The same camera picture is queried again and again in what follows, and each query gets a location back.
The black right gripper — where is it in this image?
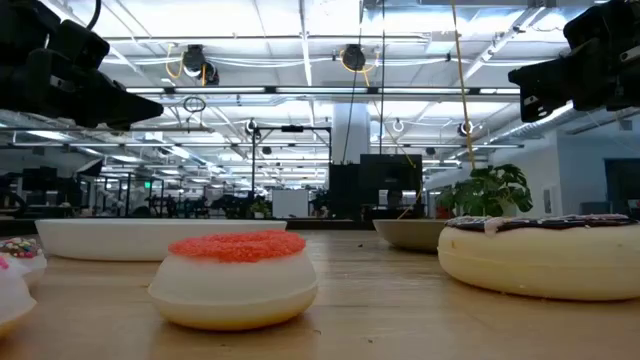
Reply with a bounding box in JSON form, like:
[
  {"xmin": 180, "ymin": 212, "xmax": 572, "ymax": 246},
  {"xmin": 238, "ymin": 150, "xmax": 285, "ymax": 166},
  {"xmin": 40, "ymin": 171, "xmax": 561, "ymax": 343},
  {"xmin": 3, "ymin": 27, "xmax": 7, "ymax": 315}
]
[{"xmin": 508, "ymin": 37, "xmax": 640, "ymax": 124}]

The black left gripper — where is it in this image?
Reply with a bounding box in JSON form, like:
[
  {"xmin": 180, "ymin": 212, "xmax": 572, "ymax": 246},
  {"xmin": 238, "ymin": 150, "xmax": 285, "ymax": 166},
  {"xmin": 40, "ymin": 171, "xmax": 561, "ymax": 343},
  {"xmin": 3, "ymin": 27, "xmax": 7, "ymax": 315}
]
[{"xmin": 0, "ymin": 47, "xmax": 165, "ymax": 133}]

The small red sprinkled donut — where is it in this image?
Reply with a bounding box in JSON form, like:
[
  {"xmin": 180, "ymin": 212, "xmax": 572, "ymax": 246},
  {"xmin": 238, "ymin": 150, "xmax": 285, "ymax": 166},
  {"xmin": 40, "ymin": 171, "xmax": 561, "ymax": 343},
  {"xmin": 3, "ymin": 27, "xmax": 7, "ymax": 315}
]
[{"xmin": 147, "ymin": 229, "xmax": 319, "ymax": 332}]

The small white pink-dotted donut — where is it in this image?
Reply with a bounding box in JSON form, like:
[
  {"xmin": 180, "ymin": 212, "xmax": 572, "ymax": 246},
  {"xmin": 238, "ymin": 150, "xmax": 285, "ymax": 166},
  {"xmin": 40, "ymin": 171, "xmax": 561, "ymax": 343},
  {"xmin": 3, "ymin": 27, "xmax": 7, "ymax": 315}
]
[{"xmin": 0, "ymin": 253, "xmax": 38, "ymax": 339}]

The green potted plant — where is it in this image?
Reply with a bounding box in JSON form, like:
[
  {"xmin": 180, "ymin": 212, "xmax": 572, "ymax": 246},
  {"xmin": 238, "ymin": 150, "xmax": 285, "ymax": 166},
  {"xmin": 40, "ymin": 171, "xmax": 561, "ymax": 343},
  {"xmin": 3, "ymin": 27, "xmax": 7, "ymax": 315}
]
[{"xmin": 435, "ymin": 163, "xmax": 534, "ymax": 220}]

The white round plate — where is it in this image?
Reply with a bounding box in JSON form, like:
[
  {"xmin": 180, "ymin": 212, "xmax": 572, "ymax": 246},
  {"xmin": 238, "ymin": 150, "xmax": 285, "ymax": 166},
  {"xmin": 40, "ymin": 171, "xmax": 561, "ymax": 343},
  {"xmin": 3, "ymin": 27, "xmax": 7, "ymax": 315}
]
[{"xmin": 34, "ymin": 218, "xmax": 289, "ymax": 262}]

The black monitor screen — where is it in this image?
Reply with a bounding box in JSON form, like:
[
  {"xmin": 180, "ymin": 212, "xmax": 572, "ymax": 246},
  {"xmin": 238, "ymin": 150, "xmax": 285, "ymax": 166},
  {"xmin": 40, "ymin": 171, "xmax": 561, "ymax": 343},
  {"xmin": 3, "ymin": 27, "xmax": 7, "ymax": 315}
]
[{"xmin": 359, "ymin": 153, "xmax": 424, "ymax": 206}]

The large chocolate iced donut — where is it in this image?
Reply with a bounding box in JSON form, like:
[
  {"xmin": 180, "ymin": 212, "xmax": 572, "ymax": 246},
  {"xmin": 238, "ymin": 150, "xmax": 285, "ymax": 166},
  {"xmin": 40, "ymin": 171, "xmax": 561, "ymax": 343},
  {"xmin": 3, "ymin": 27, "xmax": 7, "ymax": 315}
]
[{"xmin": 437, "ymin": 213, "xmax": 640, "ymax": 302}]

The white board panel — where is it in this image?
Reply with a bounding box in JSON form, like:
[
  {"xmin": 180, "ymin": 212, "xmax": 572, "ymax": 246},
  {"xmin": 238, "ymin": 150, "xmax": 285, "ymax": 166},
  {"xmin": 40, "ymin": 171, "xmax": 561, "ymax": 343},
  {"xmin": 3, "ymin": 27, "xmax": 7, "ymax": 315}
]
[{"xmin": 272, "ymin": 189, "xmax": 310, "ymax": 219}]

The white round column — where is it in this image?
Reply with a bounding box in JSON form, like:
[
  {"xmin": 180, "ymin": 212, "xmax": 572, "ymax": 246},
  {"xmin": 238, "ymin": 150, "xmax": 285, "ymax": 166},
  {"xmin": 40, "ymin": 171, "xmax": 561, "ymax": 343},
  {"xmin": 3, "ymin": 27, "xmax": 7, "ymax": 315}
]
[{"xmin": 332, "ymin": 102, "xmax": 371, "ymax": 164}]

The long ceiling light bar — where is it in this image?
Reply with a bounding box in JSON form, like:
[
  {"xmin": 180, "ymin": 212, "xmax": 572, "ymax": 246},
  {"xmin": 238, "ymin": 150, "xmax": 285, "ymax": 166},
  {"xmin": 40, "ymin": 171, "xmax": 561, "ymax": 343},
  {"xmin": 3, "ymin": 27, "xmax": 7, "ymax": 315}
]
[{"xmin": 124, "ymin": 85, "xmax": 521, "ymax": 96}]

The grey round plate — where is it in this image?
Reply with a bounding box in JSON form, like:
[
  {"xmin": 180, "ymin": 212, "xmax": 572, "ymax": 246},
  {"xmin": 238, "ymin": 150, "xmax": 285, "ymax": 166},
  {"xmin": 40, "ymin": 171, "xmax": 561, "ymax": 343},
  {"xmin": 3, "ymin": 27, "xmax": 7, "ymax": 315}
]
[{"xmin": 372, "ymin": 218, "xmax": 449, "ymax": 253}]

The black equipment cabinet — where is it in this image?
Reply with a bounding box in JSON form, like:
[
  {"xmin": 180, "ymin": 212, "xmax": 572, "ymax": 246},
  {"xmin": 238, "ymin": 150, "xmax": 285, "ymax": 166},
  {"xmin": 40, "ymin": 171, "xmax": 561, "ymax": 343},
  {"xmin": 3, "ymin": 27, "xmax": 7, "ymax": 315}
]
[{"xmin": 328, "ymin": 163, "xmax": 361, "ymax": 220}]

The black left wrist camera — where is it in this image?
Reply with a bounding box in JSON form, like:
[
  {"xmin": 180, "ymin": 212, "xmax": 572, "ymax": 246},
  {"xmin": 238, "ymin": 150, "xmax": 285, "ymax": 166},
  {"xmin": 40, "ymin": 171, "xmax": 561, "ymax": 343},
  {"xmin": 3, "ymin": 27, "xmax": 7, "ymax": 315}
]
[{"xmin": 47, "ymin": 19, "xmax": 111, "ymax": 72}]

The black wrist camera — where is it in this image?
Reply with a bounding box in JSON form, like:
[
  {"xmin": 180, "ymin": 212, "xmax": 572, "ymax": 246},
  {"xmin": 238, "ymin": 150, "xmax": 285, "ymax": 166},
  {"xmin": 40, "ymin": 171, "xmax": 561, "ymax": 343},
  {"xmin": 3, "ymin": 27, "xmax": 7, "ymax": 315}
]
[
  {"xmin": 563, "ymin": 0, "xmax": 640, "ymax": 49},
  {"xmin": 47, "ymin": 19, "xmax": 111, "ymax": 72}
]

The yellow hanging cable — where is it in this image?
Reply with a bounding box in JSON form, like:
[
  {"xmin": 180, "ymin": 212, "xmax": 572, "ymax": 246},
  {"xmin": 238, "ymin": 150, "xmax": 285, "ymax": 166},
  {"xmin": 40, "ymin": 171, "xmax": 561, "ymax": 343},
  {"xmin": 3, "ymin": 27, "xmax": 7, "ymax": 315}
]
[{"xmin": 397, "ymin": 0, "xmax": 477, "ymax": 221}]

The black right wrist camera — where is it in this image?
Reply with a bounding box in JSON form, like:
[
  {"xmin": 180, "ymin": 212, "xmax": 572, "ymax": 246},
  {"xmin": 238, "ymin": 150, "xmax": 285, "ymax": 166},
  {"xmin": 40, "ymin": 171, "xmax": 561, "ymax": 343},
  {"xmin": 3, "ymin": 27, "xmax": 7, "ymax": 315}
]
[{"xmin": 563, "ymin": 0, "xmax": 640, "ymax": 49}]

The black ceiling cable reel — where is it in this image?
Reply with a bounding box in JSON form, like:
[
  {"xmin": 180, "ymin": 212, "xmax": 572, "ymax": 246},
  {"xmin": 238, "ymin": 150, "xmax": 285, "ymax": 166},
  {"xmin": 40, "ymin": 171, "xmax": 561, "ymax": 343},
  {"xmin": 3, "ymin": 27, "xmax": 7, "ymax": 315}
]
[
  {"xmin": 341, "ymin": 43, "xmax": 368, "ymax": 73},
  {"xmin": 181, "ymin": 43, "xmax": 221, "ymax": 86}
]

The black left wrist camera cable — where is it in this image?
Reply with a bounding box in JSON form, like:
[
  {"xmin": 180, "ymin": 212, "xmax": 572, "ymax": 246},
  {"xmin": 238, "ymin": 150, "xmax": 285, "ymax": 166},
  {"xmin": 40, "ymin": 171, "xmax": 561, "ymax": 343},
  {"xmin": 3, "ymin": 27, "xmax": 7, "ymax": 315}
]
[{"xmin": 85, "ymin": 0, "xmax": 103, "ymax": 31}]

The black metal gantry frame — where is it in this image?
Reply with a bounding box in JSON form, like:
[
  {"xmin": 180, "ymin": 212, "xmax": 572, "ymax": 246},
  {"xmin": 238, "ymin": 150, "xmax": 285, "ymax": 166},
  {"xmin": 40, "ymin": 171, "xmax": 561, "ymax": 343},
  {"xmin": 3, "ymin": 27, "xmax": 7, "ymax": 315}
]
[{"xmin": 251, "ymin": 125, "xmax": 333, "ymax": 201}]

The black hanging cable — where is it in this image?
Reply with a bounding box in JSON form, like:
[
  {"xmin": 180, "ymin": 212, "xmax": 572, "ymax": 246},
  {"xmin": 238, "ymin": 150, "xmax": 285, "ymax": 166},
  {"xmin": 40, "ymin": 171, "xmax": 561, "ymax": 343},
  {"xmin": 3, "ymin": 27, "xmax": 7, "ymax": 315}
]
[
  {"xmin": 379, "ymin": 0, "xmax": 387, "ymax": 156},
  {"xmin": 342, "ymin": 0, "xmax": 365, "ymax": 164}
]

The black metal table frame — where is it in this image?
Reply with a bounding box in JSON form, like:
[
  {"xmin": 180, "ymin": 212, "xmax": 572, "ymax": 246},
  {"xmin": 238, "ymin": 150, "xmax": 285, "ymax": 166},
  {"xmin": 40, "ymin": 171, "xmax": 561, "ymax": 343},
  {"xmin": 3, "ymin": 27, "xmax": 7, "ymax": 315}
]
[{"xmin": 0, "ymin": 217, "xmax": 376, "ymax": 237}]

